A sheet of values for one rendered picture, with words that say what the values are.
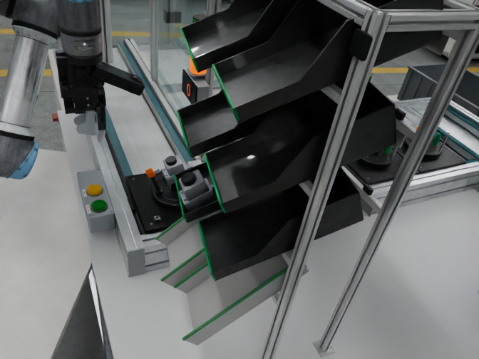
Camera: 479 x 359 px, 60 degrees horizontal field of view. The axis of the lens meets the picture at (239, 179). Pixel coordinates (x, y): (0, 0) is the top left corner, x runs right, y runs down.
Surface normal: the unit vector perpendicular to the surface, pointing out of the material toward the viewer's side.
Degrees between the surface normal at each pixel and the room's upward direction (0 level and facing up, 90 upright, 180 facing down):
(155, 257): 90
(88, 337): 0
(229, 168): 25
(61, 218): 0
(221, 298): 45
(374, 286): 0
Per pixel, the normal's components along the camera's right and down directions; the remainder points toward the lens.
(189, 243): -0.59, -0.51
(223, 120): -0.29, -0.68
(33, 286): 0.13, -0.78
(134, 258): 0.41, 0.61
